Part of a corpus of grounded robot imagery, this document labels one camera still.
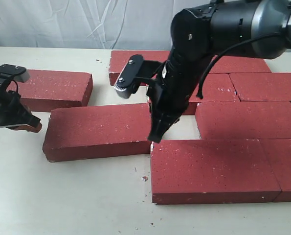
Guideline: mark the white crumb on table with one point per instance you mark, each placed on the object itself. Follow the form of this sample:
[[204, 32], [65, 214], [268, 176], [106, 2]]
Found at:
[[144, 178]]

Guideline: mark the red brick second row right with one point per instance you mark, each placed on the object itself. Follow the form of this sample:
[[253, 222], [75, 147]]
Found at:
[[262, 86]]

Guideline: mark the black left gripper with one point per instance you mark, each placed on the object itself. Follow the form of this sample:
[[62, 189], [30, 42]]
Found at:
[[14, 116]]

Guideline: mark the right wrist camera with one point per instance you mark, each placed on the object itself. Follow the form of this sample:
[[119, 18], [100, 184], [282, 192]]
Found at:
[[137, 71]]

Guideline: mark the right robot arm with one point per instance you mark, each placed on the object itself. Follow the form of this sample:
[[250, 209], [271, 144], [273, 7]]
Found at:
[[200, 36]]

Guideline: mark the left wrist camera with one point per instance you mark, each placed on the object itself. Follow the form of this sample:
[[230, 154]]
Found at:
[[16, 73]]

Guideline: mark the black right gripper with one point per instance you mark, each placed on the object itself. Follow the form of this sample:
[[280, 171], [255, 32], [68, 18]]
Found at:
[[178, 79]]

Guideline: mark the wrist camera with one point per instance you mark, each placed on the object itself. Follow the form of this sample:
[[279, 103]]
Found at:
[[137, 71], [16, 73]]

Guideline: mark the white backdrop cloth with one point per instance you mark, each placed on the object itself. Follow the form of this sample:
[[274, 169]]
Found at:
[[102, 24]]

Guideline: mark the red brick third row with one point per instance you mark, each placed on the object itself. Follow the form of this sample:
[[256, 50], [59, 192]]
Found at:
[[244, 120]]

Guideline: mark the red brick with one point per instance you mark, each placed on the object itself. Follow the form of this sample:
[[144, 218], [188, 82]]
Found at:
[[211, 172], [119, 59], [97, 132], [278, 153], [233, 64], [217, 87]]

